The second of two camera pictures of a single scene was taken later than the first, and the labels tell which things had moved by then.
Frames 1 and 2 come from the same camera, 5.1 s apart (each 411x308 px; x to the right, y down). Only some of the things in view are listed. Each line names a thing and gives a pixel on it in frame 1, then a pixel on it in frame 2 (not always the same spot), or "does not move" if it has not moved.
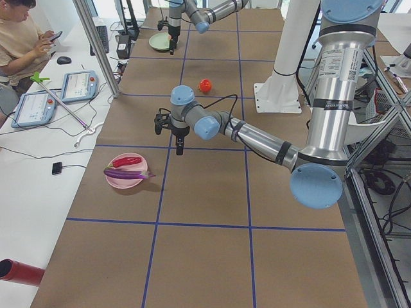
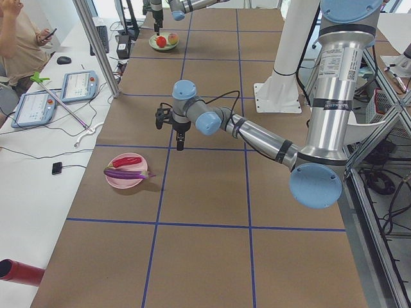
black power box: x=123 y=48 does not move
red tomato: x=205 y=85 → x=161 y=42
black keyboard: x=102 y=31 does not move
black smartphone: x=56 y=36 → x=49 y=35
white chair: x=357 y=132 does not move
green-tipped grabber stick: x=38 y=79 does not move
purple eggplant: x=128 y=174 does not move
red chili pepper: x=123 y=161 does not move
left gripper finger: x=172 y=46 → x=157 y=25
